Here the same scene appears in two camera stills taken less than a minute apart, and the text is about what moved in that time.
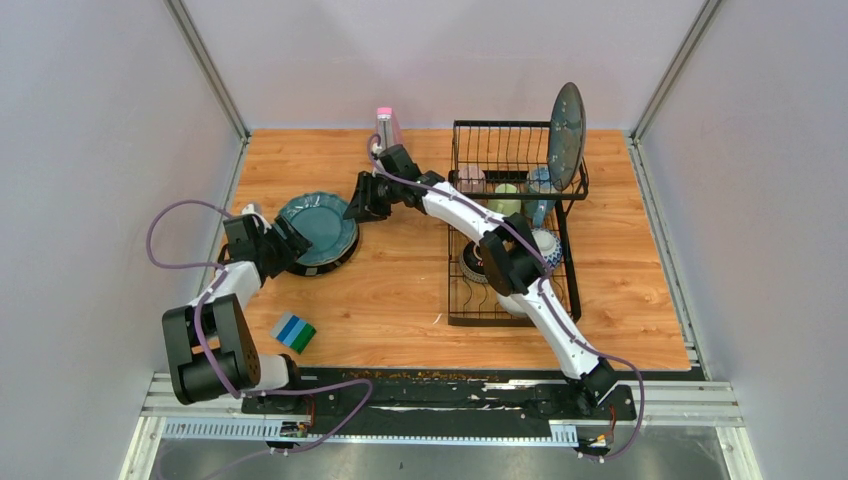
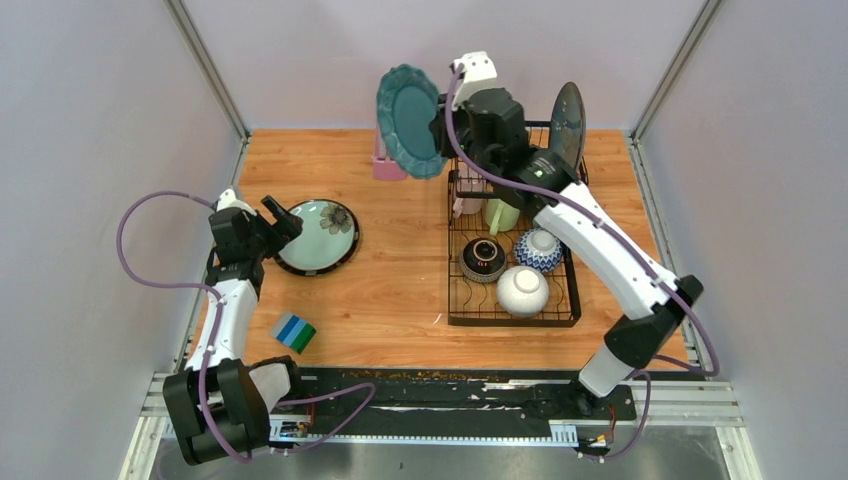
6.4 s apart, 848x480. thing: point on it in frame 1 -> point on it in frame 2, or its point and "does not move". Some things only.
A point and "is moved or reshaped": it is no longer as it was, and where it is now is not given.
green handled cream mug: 507,207 does not move
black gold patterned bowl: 471,262 does not move
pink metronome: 389,127 is moved or reshaped
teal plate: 318,217 -> 406,100
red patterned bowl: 549,245 does not move
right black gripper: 365,207 -> 439,128
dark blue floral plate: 567,136 does not move
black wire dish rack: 504,167 does not move
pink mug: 471,179 does not move
